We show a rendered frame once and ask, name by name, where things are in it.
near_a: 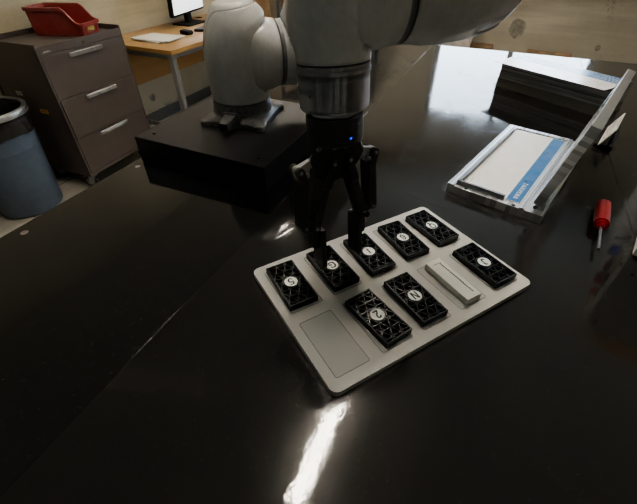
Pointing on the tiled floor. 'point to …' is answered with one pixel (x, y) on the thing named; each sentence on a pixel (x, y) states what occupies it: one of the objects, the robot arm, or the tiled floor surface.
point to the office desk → (165, 55)
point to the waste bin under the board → (15, 160)
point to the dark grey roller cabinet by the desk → (73, 94)
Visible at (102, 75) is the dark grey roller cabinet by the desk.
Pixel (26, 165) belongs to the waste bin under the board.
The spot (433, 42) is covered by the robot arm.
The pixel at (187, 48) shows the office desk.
